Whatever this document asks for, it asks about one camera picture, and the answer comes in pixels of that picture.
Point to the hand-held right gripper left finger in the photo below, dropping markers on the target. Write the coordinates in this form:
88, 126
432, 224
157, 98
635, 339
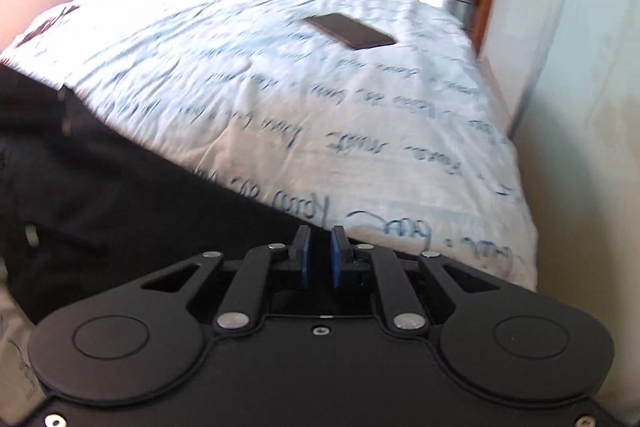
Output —
303, 259

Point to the floral patterned blanket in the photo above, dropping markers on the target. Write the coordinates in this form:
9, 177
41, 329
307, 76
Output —
47, 27

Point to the black pants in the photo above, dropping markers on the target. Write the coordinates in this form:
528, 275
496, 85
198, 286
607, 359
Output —
120, 207

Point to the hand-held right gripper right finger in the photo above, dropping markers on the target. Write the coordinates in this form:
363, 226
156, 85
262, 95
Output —
337, 259

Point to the white quilt with blue script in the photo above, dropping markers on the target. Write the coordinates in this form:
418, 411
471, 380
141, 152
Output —
300, 117

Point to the dark smartphone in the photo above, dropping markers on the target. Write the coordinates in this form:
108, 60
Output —
350, 30

